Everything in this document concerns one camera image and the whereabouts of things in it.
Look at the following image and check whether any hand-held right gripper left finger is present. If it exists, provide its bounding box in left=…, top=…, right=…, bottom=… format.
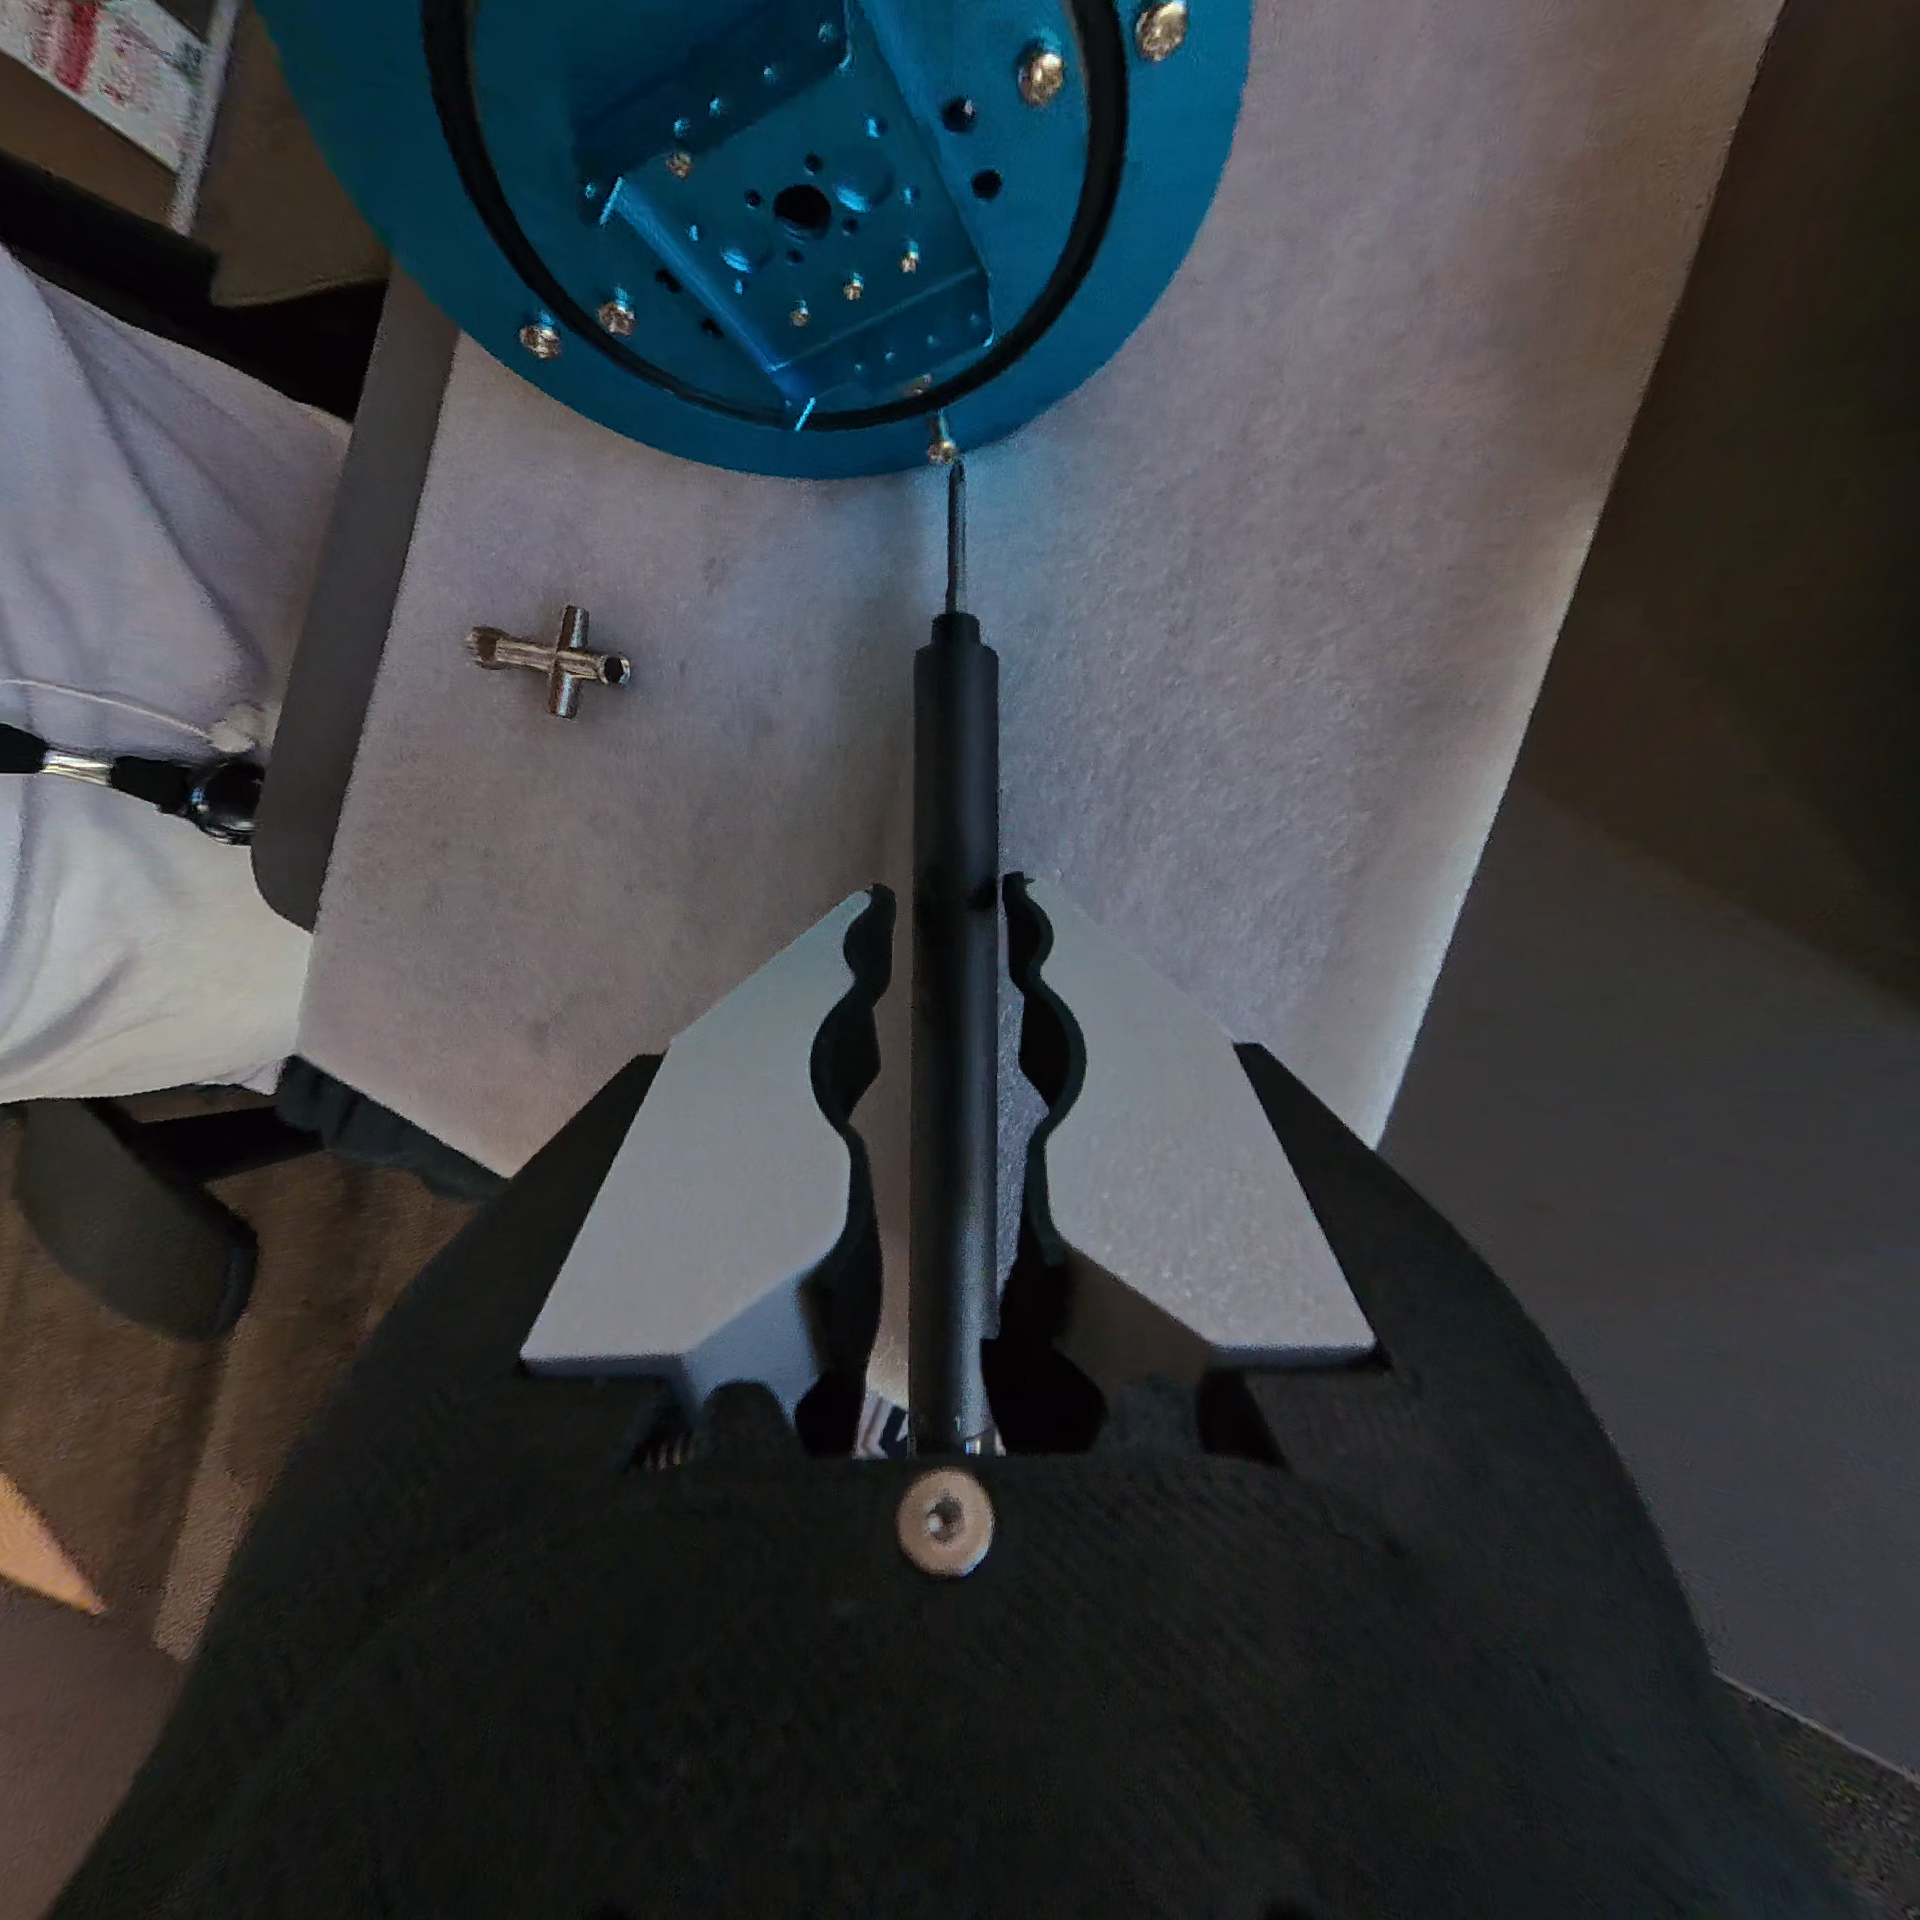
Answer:
left=520, top=885, right=904, bottom=1456

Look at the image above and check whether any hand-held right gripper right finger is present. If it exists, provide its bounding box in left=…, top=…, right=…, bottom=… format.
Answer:
left=993, top=874, right=1386, bottom=1453

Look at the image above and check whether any black electric screwdriver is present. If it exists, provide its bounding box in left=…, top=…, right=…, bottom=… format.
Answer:
left=907, top=457, right=1004, bottom=1453

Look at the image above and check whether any blue round turntable base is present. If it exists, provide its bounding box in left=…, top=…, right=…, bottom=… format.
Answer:
left=256, top=0, right=1254, bottom=483

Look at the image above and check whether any grey desk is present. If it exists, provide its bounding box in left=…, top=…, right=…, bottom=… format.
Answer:
left=252, top=0, right=1920, bottom=1764

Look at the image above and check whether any silver cross socket wrench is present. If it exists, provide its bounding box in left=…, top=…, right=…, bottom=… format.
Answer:
left=463, top=602, right=632, bottom=723

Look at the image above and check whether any black chair armrest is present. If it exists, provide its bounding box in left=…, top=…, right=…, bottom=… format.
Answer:
left=13, top=1103, right=258, bottom=1345

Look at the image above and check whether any white foam sheet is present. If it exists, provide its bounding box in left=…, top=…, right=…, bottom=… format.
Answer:
left=299, top=0, right=1793, bottom=1187

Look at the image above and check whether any person's white shirt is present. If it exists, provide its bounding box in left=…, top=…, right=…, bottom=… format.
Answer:
left=0, top=246, right=356, bottom=1109

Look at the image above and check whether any black lanyard clip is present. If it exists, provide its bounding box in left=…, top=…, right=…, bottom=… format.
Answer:
left=0, top=720, right=270, bottom=850

